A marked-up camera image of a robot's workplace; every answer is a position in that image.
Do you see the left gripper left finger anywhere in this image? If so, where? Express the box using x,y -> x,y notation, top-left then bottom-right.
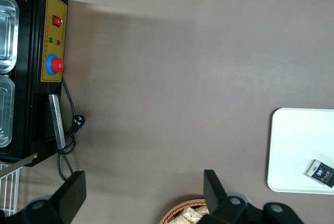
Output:
51,171 -> 87,224

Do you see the round wicker basket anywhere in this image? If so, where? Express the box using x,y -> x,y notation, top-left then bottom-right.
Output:
159,199 -> 209,224

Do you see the metal food container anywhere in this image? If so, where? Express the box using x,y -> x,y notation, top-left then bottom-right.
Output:
0,74 -> 15,148
0,0 -> 20,72

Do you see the small black box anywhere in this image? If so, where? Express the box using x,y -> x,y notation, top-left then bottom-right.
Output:
304,159 -> 334,188

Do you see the clear snack packet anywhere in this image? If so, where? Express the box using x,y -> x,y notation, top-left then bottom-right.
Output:
171,215 -> 188,224
182,206 -> 201,222

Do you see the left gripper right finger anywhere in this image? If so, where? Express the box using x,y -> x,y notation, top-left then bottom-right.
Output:
203,169 -> 229,216

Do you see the beige plastic tray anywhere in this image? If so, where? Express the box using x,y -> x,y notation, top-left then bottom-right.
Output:
267,108 -> 334,195

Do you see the white wire basket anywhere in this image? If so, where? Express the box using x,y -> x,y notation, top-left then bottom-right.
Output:
0,162 -> 20,218

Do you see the black power cable with plug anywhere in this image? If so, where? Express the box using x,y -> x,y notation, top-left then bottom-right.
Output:
56,76 -> 87,183

